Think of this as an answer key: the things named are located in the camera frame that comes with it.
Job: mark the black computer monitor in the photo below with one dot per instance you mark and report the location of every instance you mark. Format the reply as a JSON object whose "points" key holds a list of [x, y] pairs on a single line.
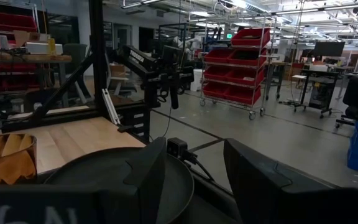
{"points": [[329, 49]]}

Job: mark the white box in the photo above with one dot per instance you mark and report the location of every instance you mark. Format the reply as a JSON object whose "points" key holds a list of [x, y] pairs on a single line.
{"points": [[39, 48]]}

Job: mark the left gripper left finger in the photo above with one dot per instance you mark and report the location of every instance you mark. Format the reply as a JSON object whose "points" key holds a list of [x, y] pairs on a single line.
{"points": [[57, 205]]}

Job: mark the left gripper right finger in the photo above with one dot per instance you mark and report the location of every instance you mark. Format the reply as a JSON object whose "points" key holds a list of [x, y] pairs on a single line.
{"points": [[291, 205]]}

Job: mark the red storage bin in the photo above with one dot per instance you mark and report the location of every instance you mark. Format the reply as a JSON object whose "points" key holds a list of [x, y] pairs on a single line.
{"points": [[244, 77], [215, 74], [250, 39], [14, 21], [247, 58], [217, 56], [214, 90], [242, 96]]}

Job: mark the small black table-level camera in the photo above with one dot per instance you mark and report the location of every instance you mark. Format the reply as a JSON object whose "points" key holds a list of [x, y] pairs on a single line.
{"points": [[176, 147]]}

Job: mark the cardboard box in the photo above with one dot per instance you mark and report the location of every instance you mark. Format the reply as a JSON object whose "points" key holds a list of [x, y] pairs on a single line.
{"points": [[20, 37], [117, 71]]}

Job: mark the black rolling desk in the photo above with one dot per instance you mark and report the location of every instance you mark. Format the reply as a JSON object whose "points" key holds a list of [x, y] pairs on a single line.
{"points": [[319, 93]]}

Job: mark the amber faceted glass cup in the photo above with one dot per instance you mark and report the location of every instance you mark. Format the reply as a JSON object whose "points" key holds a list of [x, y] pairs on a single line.
{"points": [[8, 161]]}

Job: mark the white robot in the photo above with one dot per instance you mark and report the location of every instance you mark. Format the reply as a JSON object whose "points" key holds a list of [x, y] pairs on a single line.
{"points": [[194, 43]]}

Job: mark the white stool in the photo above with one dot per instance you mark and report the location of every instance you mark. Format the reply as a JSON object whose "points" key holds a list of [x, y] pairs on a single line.
{"points": [[118, 79]]}

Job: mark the yellow bottle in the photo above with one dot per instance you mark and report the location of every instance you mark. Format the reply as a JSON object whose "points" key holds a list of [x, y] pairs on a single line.
{"points": [[51, 46]]}

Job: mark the white metal bracket strip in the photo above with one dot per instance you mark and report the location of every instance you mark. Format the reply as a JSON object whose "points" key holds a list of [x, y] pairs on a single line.
{"points": [[110, 105]]}

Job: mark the grey bucket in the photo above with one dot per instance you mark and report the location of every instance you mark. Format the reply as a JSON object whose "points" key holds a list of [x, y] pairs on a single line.
{"points": [[17, 105]]}

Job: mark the grey chair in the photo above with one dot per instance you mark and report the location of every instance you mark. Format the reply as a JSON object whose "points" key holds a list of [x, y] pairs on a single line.
{"points": [[73, 53]]}

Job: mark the small work table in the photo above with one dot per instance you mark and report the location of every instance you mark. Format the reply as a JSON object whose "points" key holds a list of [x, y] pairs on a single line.
{"points": [[278, 64]]}

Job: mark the black round plate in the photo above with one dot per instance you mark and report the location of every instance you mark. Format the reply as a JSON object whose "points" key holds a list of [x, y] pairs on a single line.
{"points": [[104, 168]]}

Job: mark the short wooden workbench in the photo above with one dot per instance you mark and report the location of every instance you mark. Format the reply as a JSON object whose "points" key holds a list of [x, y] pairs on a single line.
{"points": [[26, 58]]}

